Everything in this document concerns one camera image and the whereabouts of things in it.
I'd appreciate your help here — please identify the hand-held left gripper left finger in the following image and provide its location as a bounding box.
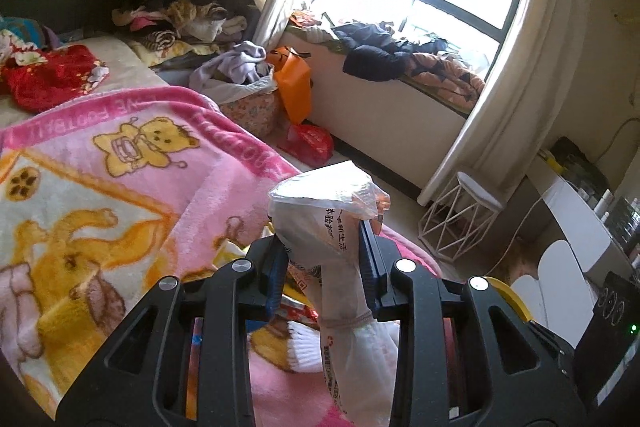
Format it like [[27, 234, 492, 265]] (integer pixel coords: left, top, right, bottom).
[[55, 234, 291, 427]]

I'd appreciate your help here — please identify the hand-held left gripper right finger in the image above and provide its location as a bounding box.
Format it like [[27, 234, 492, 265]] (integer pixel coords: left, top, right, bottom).
[[357, 219, 596, 427]]

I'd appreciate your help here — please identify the white plastic bag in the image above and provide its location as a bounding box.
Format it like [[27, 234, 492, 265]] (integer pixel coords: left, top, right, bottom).
[[267, 161, 401, 427]]

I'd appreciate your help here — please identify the yellow rimmed trash bin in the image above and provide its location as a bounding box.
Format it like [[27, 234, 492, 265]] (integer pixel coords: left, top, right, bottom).
[[487, 277, 533, 323]]

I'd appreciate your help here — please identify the white desk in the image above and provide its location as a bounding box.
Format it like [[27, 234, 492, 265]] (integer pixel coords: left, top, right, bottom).
[[530, 152, 636, 278]]

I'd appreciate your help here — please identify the red plastic bag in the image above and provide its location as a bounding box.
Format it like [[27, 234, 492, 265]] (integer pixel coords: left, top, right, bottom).
[[277, 123, 335, 166]]

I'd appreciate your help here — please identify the floral laundry basket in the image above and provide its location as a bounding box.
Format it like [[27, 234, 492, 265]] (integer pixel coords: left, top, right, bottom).
[[217, 74, 281, 138]]

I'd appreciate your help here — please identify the dark bag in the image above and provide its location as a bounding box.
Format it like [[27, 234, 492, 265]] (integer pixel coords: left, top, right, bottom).
[[550, 137, 611, 192]]

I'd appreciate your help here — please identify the pink printed blanket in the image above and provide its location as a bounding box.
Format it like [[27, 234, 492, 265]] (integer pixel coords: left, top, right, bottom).
[[0, 87, 441, 427]]

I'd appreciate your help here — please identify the orange bag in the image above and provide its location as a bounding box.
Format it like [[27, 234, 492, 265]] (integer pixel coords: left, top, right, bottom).
[[266, 48, 313, 125]]

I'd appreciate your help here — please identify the orange patterned blanket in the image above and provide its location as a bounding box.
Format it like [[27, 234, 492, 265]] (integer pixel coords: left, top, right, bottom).
[[400, 52, 488, 108]]

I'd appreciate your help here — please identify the dark jacket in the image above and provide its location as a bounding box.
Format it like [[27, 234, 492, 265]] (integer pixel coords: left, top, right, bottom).
[[332, 22, 451, 82]]

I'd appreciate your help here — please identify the lilac grey garment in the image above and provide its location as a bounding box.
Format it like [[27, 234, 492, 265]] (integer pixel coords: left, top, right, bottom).
[[189, 41, 273, 92]]

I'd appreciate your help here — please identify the red cloth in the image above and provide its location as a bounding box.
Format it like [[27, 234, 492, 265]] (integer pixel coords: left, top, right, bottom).
[[0, 44, 109, 114]]

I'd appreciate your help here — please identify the teal striped cloth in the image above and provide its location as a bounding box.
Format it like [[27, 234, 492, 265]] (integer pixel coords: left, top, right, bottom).
[[0, 16, 63, 58]]

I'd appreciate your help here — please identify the white wire stool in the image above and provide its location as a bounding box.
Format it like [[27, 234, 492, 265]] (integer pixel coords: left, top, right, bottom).
[[417, 171, 506, 263]]

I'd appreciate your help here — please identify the white cable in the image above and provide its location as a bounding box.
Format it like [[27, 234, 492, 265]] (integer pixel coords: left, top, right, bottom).
[[487, 192, 546, 278]]

